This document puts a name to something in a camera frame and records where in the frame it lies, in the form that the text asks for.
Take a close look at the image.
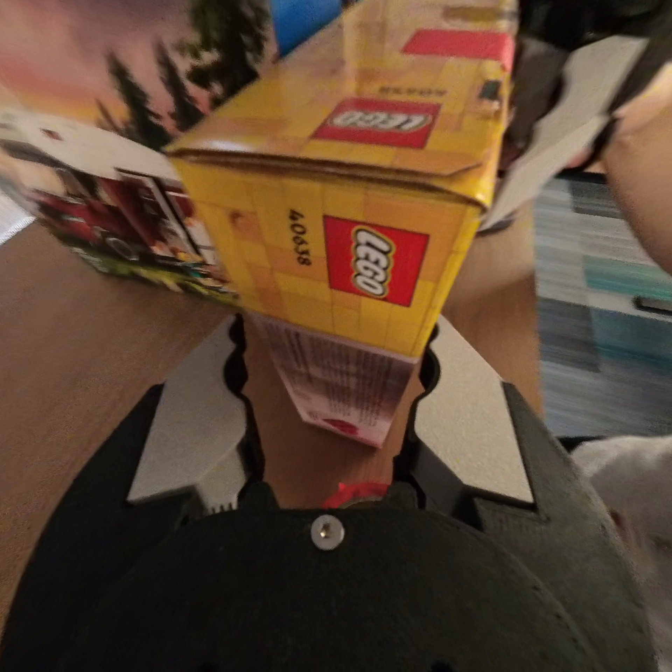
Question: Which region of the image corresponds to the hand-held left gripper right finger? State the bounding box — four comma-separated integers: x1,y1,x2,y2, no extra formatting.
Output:
395,316,536,509

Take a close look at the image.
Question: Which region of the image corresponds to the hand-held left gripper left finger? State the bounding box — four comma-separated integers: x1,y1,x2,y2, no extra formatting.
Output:
127,314,266,518

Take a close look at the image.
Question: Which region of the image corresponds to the yellow white flower box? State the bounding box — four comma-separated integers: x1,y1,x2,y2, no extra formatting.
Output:
167,0,520,449

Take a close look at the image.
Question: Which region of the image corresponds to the person's right hand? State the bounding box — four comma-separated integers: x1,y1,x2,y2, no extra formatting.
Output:
566,89,672,285

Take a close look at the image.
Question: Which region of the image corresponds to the person's white shirt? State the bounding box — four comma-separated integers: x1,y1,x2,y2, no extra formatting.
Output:
571,436,672,672

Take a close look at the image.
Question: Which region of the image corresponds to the toy box with red truck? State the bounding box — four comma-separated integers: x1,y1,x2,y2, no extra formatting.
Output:
0,0,279,308

